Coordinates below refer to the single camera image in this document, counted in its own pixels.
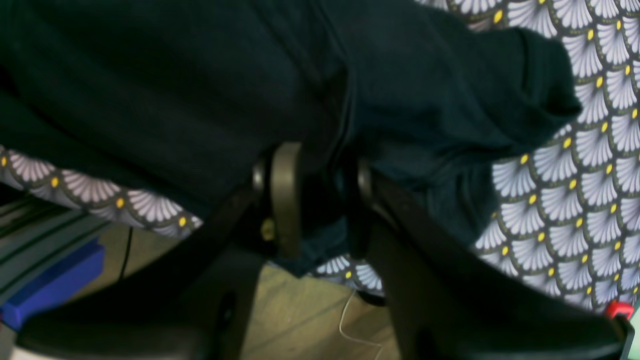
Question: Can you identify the right gripper black left finger side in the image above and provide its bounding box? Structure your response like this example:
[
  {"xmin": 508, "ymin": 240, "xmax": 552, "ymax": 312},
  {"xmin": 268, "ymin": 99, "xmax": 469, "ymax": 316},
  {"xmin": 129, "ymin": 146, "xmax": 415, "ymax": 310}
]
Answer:
[{"xmin": 17, "ymin": 142, "xmax": 302, "ymax": 360}]

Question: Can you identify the right gripper right finger side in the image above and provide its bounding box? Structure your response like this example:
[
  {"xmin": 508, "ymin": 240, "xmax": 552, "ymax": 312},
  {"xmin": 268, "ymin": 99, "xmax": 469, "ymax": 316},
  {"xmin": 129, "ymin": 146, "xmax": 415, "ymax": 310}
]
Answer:
[{"xmin": 350, "ymin": 160, "xmax": 634, "ymax": 360}]

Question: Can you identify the black T-shirt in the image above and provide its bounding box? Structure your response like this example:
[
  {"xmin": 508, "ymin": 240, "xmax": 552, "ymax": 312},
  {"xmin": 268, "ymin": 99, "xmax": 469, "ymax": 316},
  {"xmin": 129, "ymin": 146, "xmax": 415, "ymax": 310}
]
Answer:
[{"xmin": 1, "ymin": 0, "xmax": 583, "ymax": 275}]

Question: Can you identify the blue bar under table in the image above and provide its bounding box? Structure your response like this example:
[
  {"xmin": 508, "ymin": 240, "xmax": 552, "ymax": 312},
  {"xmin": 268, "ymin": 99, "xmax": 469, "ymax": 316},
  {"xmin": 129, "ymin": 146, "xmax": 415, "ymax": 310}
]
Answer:
[{"xmin": 1, "ymin": 240, "xmax": 106, "ymax": 330}]

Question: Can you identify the patterned fan-print tablecloth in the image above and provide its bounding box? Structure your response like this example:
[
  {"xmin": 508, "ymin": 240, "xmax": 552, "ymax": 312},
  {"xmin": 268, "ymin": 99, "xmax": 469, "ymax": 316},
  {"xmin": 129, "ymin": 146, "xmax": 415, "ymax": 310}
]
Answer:
[{"xmin": 1, "ymin": 0, "xmax": 640, "ymax": 311}]

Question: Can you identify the red clamp at table edge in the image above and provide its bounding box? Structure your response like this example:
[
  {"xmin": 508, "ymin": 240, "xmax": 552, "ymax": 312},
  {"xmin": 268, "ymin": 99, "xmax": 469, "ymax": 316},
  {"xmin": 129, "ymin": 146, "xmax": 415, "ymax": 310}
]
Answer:
[{"xmin": 605, "ymin": 300, "xmax": 635, "ymax": 321}]

